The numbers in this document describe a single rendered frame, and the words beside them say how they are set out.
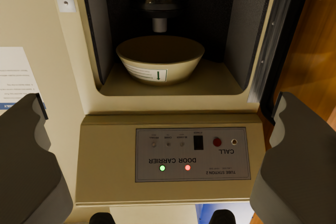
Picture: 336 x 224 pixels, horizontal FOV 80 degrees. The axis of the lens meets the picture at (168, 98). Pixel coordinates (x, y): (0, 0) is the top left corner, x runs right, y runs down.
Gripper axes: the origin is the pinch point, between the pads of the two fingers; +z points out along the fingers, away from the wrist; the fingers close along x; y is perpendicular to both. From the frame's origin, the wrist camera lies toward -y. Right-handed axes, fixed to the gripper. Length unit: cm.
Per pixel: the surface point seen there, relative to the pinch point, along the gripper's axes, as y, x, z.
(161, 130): 17.4, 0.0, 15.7
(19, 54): 20, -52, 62
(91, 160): 20.8, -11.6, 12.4
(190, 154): 20.2, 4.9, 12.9
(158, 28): 3.2, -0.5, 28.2
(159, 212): 50, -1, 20
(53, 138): 62, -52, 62
